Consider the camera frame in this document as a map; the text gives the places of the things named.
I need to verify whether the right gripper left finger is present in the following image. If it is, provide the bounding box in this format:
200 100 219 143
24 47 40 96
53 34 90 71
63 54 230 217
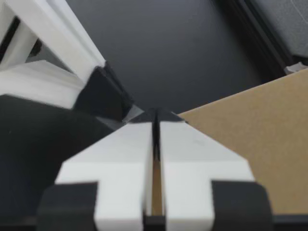
36 107 156 231

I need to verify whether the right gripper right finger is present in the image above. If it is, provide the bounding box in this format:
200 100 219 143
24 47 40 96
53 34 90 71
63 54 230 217
156 107 275 231

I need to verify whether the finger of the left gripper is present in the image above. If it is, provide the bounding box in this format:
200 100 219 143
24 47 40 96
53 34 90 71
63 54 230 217
0 0 136 124

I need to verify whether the cut piece of clear tape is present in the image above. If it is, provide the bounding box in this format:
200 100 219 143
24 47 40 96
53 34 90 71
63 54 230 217
122 105 145 124

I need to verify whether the brown cardboard box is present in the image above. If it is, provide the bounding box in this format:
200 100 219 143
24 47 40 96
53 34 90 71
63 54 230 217
151 69 308 216

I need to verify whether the pale frame corner bracket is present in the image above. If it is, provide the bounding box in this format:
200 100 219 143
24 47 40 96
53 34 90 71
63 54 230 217
284 62 307 76

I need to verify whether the black frame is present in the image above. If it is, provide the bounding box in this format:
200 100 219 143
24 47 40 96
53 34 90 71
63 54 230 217
225 0 296 80

